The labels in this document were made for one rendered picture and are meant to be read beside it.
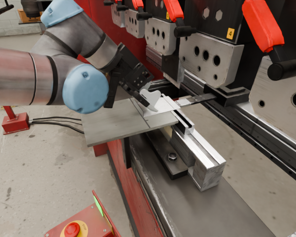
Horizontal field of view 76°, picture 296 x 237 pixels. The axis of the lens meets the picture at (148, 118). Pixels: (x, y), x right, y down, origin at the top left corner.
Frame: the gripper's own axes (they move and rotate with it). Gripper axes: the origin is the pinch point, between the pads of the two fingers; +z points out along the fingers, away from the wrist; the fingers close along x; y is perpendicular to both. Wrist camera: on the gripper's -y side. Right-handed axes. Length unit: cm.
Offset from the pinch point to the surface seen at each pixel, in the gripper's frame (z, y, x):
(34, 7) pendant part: -35, -17, 140
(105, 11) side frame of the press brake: -8, 16, 85
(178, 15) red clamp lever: -20.9, 17.3, -13.4
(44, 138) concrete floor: 38, -112, 131
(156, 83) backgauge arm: 25.8, 7.6, 42.1
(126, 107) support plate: -3.6, -5.7, 3.1
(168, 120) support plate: 2.4, 1.5, -8.1
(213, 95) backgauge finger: 15.6, 17.8, -2.0
